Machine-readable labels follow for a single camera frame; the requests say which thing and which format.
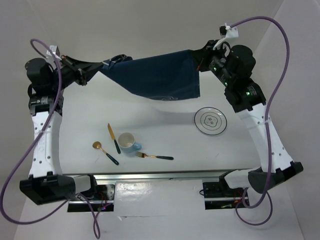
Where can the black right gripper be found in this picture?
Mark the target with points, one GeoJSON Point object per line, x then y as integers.
{"type": "Point", "coordinates": [201, 56]}

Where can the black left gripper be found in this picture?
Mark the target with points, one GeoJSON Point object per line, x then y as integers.
{"type": "Point", "coordinates": [75, 65]}

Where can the navy blue cloth placemat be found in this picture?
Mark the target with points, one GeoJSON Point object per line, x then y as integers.
{"type": "Point", "coordinates": [167, 77]}

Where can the white patterned plate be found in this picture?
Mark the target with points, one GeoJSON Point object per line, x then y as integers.
{"type": "Point", "coordinates": [210, 121]}

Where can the gold knife green handle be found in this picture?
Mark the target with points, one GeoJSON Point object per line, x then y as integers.
{"type": "Point", "coordinates": [113, 138]}

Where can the gold spoon green handle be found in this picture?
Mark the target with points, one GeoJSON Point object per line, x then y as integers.
{"type": "Point", "coordinates": [97, 145]}

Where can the light blue mug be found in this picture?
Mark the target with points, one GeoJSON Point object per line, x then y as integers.
{"type": "Point", "coordinates": [128, 144]}

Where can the gold fork green handle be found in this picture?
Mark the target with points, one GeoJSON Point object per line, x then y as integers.
{"type": "Point", "coordinates": [144, 155]}

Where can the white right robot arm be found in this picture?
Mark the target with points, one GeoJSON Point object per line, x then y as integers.
{"type": "Point", "coordinates": [233, 68]}

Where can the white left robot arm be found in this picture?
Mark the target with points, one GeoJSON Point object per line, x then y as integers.
{"type": "Point", "coordinates": [46, 182]}

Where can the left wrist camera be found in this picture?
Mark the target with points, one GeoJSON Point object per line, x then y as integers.
{"type": "Point", "coordinates": [54, 51]}

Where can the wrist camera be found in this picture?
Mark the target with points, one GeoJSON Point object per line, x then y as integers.
{"type": "Point", "coordinates": [54, 51]}
{"type": "Point", "coordinates": [227, 33]}

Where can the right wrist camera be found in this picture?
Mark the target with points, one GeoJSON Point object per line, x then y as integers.
{"type": "Point", "coordinates": [227, 33]}

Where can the aluminium front rail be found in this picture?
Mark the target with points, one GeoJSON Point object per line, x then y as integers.
{"type": "Point", "coordinates": [211, 175]}

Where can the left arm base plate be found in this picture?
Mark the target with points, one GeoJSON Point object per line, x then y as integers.
{"type": "Point", "coordinates": [100, 201]}

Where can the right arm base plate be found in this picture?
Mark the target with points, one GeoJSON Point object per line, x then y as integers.
{"type": "Point", "coordinates": [216, 198]}

